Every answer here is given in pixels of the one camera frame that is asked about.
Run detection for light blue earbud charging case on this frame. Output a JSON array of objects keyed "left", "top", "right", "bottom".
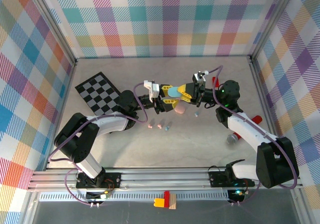
[{"left": 167, "top": 85, "right": 181, "bottom": 98}]

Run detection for black grey checkerboard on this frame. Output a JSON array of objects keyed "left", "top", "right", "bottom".
[{"left": 74, "top": 71, "right": 123, "bottom": 116}]

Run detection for red cylinder with grey cap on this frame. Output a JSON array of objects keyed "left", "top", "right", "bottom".
[{"left": 226, "top": 115, "right": 263, "bottom": 144}]

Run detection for tall red toy brick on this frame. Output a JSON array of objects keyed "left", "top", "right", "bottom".
[{"left": 163, "top": 190, "right": 172, "bottom": 207}]

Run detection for small black circuit board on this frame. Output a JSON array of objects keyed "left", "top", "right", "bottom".
[
  {"left": 86, "top": 191, "right": 112, "bottom": 201},
  {"left": 227, "top": 189, "right": 245, "bottom": 202}
]

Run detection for tan wooden block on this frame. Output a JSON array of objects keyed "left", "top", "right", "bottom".
[{"left": 168, "top": 193, "right": 178, "bottom": 210}]

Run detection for aluminium side rail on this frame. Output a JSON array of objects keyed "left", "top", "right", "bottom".
[
  {"left": 44, "top": 58, "right": 79, "bottom": 171},
  {"left": 248, "top": 56, "right": 286, "bottom": 169}
]

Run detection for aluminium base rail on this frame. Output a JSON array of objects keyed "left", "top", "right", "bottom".
[{"left": 27, "top": 167, "right": 305, "bottom": 192}]

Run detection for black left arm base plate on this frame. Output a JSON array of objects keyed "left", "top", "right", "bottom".
[{"left": 75, "top": 171, "right": 123, "bottom": 189}]

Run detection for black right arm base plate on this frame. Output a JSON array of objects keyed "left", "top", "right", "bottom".
[{"left": 208, "top": 170, "right": 256, "bottom": 187}]

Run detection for white slotted cable duct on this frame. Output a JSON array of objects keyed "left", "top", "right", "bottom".
[{"left": 39, "top": 192, "right": 230, "bottom": 201}]

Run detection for aluminium frame post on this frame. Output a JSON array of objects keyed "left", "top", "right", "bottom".
[
  {"left": 23, "top": 0, "right": 78, "bottom": 68},
  {"left": 248, "top": 0, "right": 300, "bottom": 64}
]

